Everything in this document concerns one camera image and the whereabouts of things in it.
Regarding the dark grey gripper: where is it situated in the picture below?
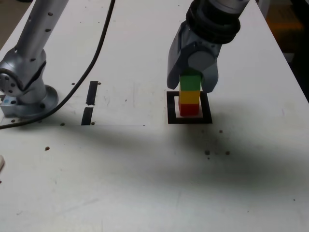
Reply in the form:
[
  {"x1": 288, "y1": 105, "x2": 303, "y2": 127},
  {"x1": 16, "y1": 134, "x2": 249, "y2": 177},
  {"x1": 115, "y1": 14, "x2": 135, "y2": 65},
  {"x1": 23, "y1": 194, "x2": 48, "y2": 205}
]
[{"x1": 166, "y1": 21, "x2": 223, "y2": 93}]

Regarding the black cable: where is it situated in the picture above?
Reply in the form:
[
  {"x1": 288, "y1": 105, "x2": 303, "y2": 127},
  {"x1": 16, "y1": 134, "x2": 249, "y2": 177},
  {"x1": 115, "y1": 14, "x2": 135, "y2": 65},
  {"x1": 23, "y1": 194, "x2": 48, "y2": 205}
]
[{"x1": 0, "y1": 0, "x2": 116, "y2": 129}]

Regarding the black tape strip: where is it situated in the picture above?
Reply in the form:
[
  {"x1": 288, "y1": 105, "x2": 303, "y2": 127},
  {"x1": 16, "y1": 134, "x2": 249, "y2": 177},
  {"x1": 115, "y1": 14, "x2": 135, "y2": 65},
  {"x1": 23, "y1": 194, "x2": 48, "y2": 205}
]
[{"x1": 81, "y1": 81, "x2": 99, "y2": 126}]

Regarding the black tape square outline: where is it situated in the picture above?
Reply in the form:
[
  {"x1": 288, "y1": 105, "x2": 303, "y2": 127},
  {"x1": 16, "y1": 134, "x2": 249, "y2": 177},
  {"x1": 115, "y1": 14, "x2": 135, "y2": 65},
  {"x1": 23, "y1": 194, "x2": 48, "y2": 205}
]
[{"x1": 166, "y1": 90, "x2": 213, "y2": 125}]

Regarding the green cube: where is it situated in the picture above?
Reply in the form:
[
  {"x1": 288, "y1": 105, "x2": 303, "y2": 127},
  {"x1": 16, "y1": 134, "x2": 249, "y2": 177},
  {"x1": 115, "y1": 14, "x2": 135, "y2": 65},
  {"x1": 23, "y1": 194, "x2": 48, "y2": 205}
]
[{"x1": 180, "y1": 69, "x2": 202, "y2": 92}]

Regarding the red cube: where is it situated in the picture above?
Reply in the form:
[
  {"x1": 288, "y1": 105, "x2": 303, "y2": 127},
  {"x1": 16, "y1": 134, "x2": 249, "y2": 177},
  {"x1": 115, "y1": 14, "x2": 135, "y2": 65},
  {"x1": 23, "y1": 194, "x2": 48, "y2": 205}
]
[{"x1": 179, "y1": 102, "x2": 199, "y2": 117}]

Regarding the yellow brown background box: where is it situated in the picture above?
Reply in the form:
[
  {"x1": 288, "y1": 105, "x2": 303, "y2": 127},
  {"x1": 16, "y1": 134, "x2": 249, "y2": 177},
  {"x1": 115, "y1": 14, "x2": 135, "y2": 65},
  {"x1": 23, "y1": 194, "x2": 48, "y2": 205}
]
[{"x1": 271, "y1": 4, "x2": 304, "y2": 31}]

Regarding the yellow cube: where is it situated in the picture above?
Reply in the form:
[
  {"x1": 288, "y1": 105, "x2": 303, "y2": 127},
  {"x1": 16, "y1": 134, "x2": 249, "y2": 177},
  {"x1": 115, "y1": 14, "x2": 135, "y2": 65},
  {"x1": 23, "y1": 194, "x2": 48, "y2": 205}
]
[{"x1": 179, "y1": 89, "x2": 200, "y2": 105}]

